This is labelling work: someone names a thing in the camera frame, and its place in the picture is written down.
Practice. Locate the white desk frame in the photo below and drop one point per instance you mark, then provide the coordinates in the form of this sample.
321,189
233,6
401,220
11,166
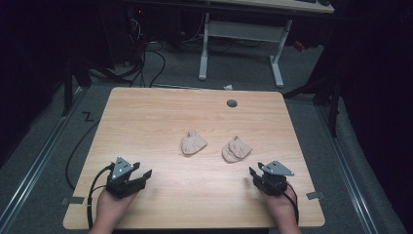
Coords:
242,31

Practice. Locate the grey tape strip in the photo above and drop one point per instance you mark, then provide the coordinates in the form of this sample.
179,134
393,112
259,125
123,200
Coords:
74,200
315,195

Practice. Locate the black computer mouse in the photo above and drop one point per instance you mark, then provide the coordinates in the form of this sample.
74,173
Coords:
324,2

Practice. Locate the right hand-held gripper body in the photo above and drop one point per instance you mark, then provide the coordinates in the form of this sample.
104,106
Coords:
275,182

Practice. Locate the person's right hand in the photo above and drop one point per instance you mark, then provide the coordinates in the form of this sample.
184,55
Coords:
281,208

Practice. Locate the black metal stand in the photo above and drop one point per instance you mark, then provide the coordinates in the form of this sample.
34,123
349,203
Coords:
68,87
331,100

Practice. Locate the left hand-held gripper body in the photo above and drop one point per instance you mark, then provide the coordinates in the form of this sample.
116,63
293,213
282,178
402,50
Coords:
120,182

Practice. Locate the person's left hand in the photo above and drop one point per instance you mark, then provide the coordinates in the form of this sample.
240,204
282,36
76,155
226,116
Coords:
112,208

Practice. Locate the black keyboard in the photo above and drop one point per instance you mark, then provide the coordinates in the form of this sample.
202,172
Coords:
306,1

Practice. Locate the crumpled white paper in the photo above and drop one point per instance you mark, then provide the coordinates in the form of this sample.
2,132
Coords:
228,87

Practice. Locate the beige sock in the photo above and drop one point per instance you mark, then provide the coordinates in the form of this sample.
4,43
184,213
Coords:
193,144
236,150

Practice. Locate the metal floor rail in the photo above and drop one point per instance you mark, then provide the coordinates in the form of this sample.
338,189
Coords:
349,169
35,165

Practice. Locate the dark round table grommet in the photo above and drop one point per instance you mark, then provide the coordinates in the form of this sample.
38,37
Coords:
232,103

